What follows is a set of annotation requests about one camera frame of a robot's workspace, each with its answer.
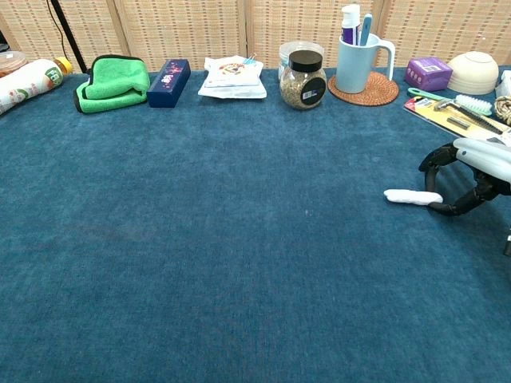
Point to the bamboo folding screen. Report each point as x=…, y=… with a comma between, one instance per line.
x=191, y=32

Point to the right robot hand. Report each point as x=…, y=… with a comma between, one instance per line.
x=485, y=159

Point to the woven rattan coaster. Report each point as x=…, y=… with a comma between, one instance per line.
x=381, y=93

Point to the small white oblong object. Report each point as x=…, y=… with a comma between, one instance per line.
x=411, y=197

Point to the blue toothbrush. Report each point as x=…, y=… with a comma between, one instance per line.
x=365, y=30

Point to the dark blue rectangular box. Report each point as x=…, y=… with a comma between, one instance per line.
x=169, y=84

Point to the blue binder clip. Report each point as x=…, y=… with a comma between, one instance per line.
x=250, y=60

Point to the white purple toothpaste tube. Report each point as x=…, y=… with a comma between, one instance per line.
x=350, y=24

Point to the white printed snack bag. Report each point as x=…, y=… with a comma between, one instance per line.
x=231, y=80

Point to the purple tissue pack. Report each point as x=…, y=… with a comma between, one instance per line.
x=428, y=73

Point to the cream ribbed bowl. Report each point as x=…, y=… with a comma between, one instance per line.
x=474, y=73

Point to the black tripod stand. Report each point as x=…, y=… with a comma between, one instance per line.
x=68, y=36

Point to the glass jar black lid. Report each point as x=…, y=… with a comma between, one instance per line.
x=303, y=85

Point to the white tea bottle yellow cap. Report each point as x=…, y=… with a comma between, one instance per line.
x=28, y=85

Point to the green microfibre cloth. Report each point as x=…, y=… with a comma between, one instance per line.
x=113, y=80

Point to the jute twine bundle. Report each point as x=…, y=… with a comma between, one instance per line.
x=504, y=111

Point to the brown cup clear lid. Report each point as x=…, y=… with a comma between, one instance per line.
x=11, y=63

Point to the blue carpet table cloth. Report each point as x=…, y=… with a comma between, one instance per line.
x=223, y=239

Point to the yellow razor blister pack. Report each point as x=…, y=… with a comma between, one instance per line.
x=447, y=117

